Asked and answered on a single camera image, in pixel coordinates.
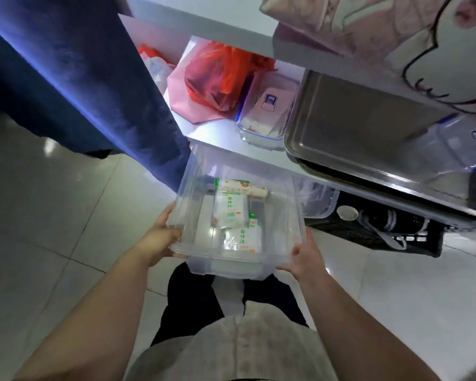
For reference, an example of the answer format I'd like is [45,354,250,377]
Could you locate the white green roll packet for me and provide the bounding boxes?
[215,178,269,200]

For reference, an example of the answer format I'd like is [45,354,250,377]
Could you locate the stainless steel tray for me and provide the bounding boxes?
[283,69,476,219]

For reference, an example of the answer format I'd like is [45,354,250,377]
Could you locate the clear plastic storage bin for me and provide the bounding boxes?
[166,140,307,281]

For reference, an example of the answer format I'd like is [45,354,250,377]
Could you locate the clear lidded food container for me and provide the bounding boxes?
[236,71,302,151]

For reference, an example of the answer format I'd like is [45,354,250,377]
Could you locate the person's left hand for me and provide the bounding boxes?
[134,202,182,269]

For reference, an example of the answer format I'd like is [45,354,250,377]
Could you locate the person's right forearm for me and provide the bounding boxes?
[301,274,431,381]

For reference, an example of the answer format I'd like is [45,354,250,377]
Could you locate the person's black trousers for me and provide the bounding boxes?
[150,262,310,347]

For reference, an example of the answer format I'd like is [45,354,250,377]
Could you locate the dark blue curtain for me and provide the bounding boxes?
[0,0,191,193]

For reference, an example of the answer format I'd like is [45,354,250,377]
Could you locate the white red plastic bag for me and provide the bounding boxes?
[137,43,176,96]

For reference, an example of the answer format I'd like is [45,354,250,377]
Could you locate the white shelf unit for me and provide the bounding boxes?
[118,0,476,219]

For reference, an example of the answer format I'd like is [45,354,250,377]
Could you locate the black bottle white cap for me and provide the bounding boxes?
[336,205,431,236]

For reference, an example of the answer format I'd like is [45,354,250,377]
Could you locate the clear white green packet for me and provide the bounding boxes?
[221,227,262,254]

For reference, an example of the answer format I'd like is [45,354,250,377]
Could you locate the person's left forearm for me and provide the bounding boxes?
[12,252,171,381]

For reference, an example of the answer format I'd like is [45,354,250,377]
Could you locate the white green bag packet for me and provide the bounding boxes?
[211,192,251,230]

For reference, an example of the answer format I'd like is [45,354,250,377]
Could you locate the small clear plastic container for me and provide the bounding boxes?
[299,179,340,219]

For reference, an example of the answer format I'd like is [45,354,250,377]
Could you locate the black plastic crate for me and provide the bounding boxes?
[305,190,445,258]

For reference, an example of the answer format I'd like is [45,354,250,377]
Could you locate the person's right hand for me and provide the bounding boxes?
[276,227,329,289]

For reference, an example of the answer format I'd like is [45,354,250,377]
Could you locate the clear blue-clip container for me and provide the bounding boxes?
[416,113,476,173]

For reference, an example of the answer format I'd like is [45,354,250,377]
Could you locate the person's beige shirt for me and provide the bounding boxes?
[124,301,340,381]

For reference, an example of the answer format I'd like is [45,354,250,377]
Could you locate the pink patterned fabric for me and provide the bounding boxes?
[259,0,476,115]

